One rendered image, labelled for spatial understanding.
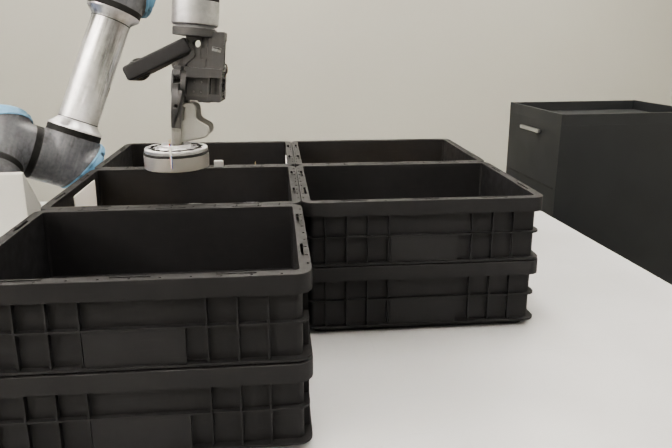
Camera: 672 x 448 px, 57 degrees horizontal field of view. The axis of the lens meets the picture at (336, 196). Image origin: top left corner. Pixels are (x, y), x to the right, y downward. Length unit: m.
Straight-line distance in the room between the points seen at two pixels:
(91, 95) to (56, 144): 0.13
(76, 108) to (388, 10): 3.19
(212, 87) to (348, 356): 0.48
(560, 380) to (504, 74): 3.83
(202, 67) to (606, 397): 0.78
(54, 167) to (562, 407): 1.09
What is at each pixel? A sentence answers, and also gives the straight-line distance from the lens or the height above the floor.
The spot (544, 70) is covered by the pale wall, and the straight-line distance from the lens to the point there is 4.83.
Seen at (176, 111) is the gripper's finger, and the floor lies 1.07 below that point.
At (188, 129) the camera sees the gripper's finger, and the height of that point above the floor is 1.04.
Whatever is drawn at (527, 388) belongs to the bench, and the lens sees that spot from 0.97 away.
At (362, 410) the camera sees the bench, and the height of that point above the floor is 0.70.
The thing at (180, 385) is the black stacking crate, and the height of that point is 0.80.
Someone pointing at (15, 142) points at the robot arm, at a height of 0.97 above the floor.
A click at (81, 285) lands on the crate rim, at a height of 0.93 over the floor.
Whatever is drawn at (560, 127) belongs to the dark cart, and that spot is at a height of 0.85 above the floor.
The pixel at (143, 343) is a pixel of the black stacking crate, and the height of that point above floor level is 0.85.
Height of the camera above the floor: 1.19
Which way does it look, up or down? 14 degrees down
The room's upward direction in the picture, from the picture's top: straight up
